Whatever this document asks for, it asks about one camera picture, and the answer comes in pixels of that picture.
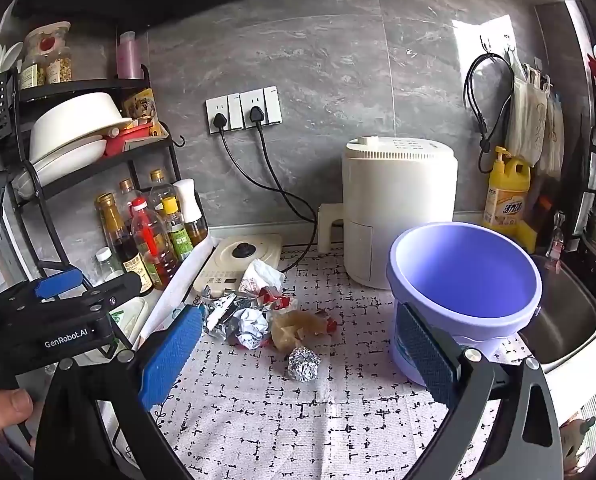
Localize hanging black cable loop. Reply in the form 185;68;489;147
464;52;515;153

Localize cream induction cooker base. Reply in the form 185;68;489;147
193;233;284;297

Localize clear jar white lid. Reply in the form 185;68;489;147
95;247;125;282

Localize steel sink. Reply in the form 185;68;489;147
520;255;596;367

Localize dark sauce bottle gold cap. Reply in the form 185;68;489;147
95;192;154;296

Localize translucent plastic container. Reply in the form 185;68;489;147
109;297;148;347

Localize silver snack packet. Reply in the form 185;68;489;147
200;285;249;333

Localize clear bottle gold cap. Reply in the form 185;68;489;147
148;169;177;211

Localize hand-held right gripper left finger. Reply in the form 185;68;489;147
33;305;206;480

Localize white wall socket panel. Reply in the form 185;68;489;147
205;86;283;135

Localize hanging white bags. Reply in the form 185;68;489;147
508;62;566;177

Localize white plate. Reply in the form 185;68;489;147
15;137;110;196

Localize red and white paper wrapper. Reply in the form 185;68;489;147
258;287;296;312

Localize yellow snack packet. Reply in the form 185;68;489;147
123;88;159;122

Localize foil ball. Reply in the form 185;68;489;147
287;346;320;383

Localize black and white patterned mat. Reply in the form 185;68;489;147
138;237;531;480

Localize black metal kitchen rack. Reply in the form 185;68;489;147
0;65;186;311

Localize purple plastic bucket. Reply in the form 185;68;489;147
385;221;544;386

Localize yellow detergent bottle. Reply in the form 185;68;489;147
482;146;531;233

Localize white top oil dispenser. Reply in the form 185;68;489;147
173;178;209;246

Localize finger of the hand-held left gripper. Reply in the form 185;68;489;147
43;276;143;313
0;268;85;311

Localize brown paper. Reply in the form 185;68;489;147
270;309;329;351

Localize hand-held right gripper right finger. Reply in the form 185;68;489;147
394;302;564;480

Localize glass jar with grains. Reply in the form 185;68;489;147
20;57;47;89
45;47;74;84

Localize person's left hand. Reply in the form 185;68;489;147
0;389;35;435

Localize oil bottle red cap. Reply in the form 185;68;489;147
130;197;179;288

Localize white air fryer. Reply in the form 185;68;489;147
318;136;459;288

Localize pink bottle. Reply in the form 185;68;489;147
117;31;144;80

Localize green label bottle yellow cap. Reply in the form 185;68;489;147
160;196;195;261

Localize white spoons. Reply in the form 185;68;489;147
0;42;25;77

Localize black power cable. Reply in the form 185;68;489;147
253;124;323;273
218;127;320;224

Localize red plastic dish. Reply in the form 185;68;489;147
103;122;155;157

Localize white bowl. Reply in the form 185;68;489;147
28;92;134;163

